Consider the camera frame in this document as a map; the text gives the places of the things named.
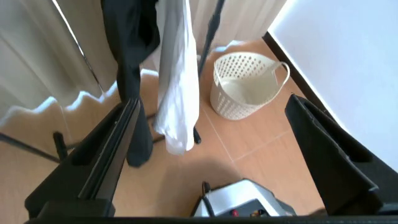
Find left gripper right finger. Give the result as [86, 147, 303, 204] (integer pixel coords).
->
[284, 94, 398, 216]

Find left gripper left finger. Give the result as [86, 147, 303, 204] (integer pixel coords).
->
[25, 98, 141, 218]

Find white garment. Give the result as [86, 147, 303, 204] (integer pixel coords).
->
[152, 0, 200, 156]

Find black shorts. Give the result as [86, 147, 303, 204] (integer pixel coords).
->
[101, 0, 161, 168]

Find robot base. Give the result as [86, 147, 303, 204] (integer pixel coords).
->
[191, 179, 296, 218]

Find white laundry basket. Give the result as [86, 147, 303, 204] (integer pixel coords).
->
[210, 52, 291, 121]

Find black clothes rack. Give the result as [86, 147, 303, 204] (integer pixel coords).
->
[0, 0, 226, 165]

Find beige curtain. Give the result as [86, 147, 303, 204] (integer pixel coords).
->
[0, 0, 287, 119]

